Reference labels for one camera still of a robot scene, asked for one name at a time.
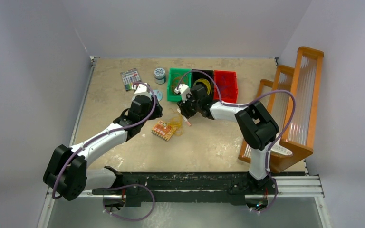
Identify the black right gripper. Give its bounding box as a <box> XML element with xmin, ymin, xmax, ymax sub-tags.
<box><xmin>178</xmin><ymin>92</ymin><xmax>202</xmax><ymax>119</ymax></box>

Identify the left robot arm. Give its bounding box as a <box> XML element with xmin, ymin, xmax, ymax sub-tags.
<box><xmin>43</xmin><ymin>95</ymin><xmax>163</xmax><ymax>201</ymax></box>

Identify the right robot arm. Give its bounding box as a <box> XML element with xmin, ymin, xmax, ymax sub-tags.
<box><xmin>174</xmin><ymin>84</ymin><xmax>279</xmax><ymax>193</ymax></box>

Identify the correction tape blister pack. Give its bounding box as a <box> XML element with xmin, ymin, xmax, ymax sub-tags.
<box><xmin>154</xmin><ymin>90</ymin><xmax>163</xmax><ymax>101</ymax></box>

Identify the white orange marker pen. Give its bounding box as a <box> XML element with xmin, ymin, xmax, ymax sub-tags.
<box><xmin>176</xmin><ymin>108</ymin><xmax>192</xmax><ymax>126</ymax></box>

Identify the black plastic bin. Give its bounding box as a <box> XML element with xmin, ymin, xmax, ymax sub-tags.
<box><xmin>190</xmin><ymin>69</ymin><xmax>214</xmax><ymax>104</ymax></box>

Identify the marker pen set pack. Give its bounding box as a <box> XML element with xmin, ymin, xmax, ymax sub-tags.
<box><xmin>120</xmin><ymin>68</ymin><xmax>141</xmax><ymax>91</ymax></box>

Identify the orange spiral notebook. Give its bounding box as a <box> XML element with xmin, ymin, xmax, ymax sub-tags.
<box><xmin>151</xmin><ymin>120</ymin><xmax>175</xmax><ymax>141</ymax></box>

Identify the red plastic bin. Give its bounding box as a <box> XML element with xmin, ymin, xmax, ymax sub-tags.
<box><xmin>213</xmin><ymin>70</ymin><xmax>238</xmax><ymax>103</ymax></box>

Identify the green plastic bin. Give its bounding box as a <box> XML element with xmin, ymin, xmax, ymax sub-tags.
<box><xmin>167</xmin><ymin>68</ymin><xmax>192</xmax><ymax>103</ymax></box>

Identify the round paint jar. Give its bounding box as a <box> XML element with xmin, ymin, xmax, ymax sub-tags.
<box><xmin>154</xmin><ymin>67</ymin><xmax>166</xmax><ymax>85</ymax></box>

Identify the wooden rack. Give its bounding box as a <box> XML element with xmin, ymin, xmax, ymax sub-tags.
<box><xmin>237</xmin><ymin>46</ymin><xmax>325</xmax><ymax>174</ymax></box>

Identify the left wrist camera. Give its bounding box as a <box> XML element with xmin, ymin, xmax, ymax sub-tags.
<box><xmin>132</xmin><ymin>81</ymin><xmax>152</xmax><ymax>101</ymax></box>

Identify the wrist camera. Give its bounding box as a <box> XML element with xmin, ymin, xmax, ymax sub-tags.
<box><xmin>174</xmin><ymin>84</ymin><xmax>191</xmax><ymax>103</ymax></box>
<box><xmin>132</xmin><ymin>81</ymin><xmax>152</xmax><ymax>101</ymax></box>

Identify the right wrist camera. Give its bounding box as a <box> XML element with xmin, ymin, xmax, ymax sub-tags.
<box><xmin>174</xmin><ymin>84</ymin><xmax>191</xmax><ymax>103</ymax></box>

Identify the coiled yellow cable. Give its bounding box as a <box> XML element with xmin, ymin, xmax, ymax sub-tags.
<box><xmin>193</xmin><ymin>78</ymin><xmax>212</xmax><ymax>95</ymax></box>

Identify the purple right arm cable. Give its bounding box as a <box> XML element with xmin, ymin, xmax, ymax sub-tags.
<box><xmin>176</xmin><ymin>69</ymin><xmax>297</xmax><ymax>215</ymax></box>

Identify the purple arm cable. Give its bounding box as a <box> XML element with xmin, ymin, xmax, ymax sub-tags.
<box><xmin>176</xmin><ymin>69</ymin><xmax>297</xmax><ymax>215</ymax></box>
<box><xmin>51</xmin><ymin>82</ymin><xmax>157</xmax><ymax>200</ymax></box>

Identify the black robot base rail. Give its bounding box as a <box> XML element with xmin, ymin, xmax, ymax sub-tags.
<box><xmin>92</xmin><ymin>168</ymin><xmax>278</xmax><ymax>211</ymax></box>

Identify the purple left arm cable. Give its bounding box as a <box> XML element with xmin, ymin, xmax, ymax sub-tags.
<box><xmin>51</xmin><ymin>82</ymin><xmax>157</xmax><ymax>200</ymax></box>

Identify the aluminium table edge rail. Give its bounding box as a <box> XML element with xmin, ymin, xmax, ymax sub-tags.
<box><xmin>37</xmin><ymin>56</ymin><xmax>100</xmax><ymax>228</ymax></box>

